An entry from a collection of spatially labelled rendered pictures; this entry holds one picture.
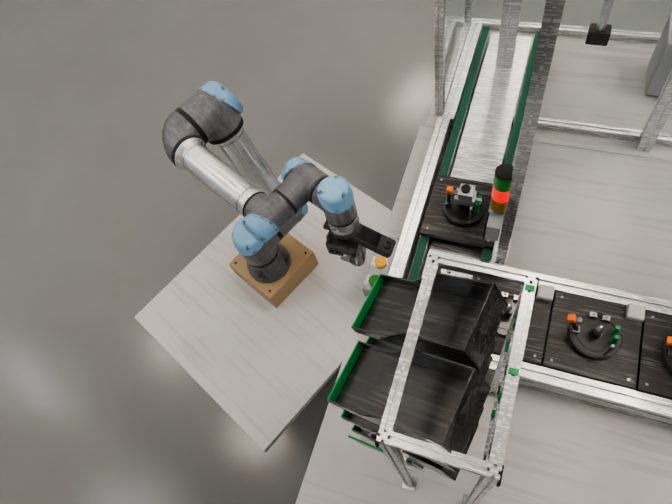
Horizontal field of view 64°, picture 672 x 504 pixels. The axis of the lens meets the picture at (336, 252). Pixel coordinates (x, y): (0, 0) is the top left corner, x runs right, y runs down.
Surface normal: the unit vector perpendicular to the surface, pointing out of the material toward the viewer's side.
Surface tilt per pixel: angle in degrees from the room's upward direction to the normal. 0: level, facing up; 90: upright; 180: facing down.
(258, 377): 0
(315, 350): 0
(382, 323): 25
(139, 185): 0
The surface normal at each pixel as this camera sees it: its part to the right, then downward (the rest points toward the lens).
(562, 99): -0.17, -0.47
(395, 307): -0.52, -0.57
